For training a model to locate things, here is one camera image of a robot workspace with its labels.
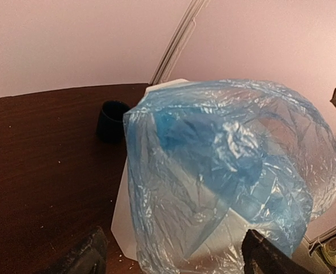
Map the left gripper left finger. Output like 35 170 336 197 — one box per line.
43 227 108 274

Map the white sneaker on floor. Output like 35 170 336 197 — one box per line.
309 236 336 267

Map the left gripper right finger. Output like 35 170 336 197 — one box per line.
241 229 311 274

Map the blue plastic trash bag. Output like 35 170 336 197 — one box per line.
123 79 336 273

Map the white faceted trash bin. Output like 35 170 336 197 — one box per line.
111 79 245 261

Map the right aluminium corner post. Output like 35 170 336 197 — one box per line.
149 0 210 86

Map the dark blue enamel mug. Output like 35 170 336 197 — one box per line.
96 100 130 143

